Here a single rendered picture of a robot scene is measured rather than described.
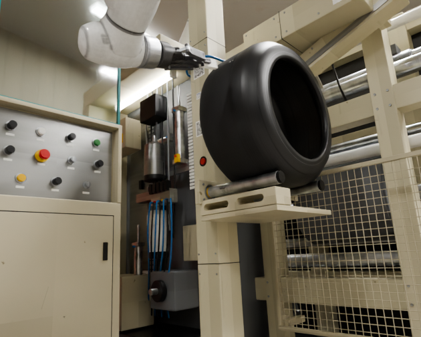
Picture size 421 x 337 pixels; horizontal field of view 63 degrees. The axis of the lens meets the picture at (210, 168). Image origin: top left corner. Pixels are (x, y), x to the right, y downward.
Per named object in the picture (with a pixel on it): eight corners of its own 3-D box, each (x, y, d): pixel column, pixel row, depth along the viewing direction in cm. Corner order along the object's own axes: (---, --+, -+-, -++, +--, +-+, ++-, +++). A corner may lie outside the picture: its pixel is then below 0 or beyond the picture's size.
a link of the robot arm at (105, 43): (136, 79, 95) (156, 38, 87) (81, 72, 84) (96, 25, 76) (123, 53, 99) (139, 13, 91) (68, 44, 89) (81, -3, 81)
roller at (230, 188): (205, 198, 138) (204, 186, 139) (213, 198, 141) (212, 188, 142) (278, 182, 114) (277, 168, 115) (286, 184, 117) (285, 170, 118)
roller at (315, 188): (250, 202, 157) (249, 192, 158) (256, 202, 160) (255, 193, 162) (320, 190, 134) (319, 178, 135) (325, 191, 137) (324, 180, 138)
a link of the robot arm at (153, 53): (125, 43, 98) (144, 47, 102) (131, 73, 97) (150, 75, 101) (142, 26, 91) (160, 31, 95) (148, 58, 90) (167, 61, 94)
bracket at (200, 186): (194, 204, 137) (194, 180, 139) (257, 210, 164) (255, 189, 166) (200, 203, 134) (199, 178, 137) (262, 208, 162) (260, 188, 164)
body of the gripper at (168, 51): (160, 33, 95) (186, 39, 101) (144, 48, 101) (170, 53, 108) (165, 59, 94) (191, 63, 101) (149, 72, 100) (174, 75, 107)
